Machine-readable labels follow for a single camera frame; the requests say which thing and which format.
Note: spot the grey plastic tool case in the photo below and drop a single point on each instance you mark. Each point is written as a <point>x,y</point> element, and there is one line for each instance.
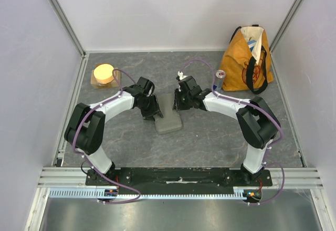
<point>171,121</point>

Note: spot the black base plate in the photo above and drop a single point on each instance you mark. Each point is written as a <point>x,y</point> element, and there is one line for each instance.
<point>150,177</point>

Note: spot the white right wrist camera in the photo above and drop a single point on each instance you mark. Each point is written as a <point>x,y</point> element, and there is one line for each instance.
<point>181,76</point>

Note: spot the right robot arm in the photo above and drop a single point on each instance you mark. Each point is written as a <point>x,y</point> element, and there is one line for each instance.
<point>257,122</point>

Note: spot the yellow tote bag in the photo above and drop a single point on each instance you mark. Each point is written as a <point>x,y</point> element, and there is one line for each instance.
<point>247,61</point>

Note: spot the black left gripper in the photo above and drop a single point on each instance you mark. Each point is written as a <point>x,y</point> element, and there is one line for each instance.
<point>155,111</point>

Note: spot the yellow round sponge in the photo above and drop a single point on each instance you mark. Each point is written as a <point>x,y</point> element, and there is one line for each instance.
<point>103,74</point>

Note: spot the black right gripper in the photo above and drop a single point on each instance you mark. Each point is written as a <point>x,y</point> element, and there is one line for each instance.
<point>179,100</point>

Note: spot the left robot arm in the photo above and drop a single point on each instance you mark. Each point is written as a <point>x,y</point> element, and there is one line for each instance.
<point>86,125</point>

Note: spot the energy drink can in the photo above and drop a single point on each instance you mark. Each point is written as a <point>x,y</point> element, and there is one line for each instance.
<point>219,80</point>

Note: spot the grey cable duct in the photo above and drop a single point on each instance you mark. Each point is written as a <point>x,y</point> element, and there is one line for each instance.
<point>105,194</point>

